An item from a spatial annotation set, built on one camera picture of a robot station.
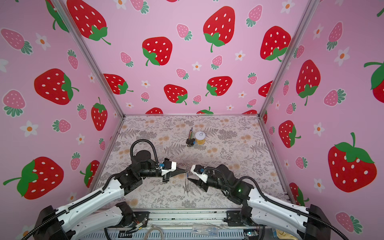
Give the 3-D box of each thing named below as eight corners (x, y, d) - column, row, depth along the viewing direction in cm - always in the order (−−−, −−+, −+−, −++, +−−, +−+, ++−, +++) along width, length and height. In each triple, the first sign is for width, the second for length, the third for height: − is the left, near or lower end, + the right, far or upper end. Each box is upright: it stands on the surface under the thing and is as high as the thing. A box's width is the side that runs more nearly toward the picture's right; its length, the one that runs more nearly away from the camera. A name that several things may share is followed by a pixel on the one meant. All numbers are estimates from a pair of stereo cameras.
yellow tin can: (195, 144, 105) (195, 140, 101) (195, 135, 110) (195, 131, 106) (205, 144, 105) (205, 140, 101) (205, 135, 110) (205, 131, 106)
